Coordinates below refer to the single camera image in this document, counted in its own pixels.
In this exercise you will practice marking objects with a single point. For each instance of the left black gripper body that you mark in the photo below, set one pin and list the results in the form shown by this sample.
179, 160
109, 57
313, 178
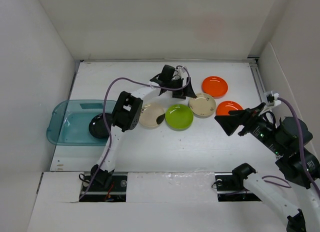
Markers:
176, 83

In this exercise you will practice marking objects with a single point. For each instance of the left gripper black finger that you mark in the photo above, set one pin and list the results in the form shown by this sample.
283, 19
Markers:
178, 94
188, 89

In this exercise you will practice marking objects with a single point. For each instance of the beige plate with flowers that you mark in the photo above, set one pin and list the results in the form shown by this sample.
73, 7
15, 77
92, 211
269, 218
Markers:
204, 105

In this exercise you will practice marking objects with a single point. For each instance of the green plate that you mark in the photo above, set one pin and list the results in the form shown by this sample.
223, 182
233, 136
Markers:
179, 117

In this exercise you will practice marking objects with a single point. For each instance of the beige plate with black patch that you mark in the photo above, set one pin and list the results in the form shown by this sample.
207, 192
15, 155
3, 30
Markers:
151, 115

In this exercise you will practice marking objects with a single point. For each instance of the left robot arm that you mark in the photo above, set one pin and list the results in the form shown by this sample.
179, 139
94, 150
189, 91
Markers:
126, 113

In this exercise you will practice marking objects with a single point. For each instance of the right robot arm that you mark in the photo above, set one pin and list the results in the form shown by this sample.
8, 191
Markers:
300, 168

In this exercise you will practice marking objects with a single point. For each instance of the teal plastic bin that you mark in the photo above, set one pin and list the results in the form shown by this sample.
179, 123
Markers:
69, 124

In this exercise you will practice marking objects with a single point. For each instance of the orange plate lower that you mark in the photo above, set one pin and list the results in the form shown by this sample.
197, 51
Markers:
225, 107

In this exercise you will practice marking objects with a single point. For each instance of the orange plate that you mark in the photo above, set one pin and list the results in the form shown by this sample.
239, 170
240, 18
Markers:
215, 86
225, 107

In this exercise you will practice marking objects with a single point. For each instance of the orange plate upper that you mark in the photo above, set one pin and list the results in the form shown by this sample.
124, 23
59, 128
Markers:
215, 86

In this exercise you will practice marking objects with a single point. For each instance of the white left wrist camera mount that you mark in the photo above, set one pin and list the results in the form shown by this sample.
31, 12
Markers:
179, 72

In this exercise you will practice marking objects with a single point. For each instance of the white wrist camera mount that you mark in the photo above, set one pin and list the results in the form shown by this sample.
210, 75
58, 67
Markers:
271, 101
179, 72

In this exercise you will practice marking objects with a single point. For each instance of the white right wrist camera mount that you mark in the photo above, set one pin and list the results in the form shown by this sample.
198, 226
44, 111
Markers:
271, 101

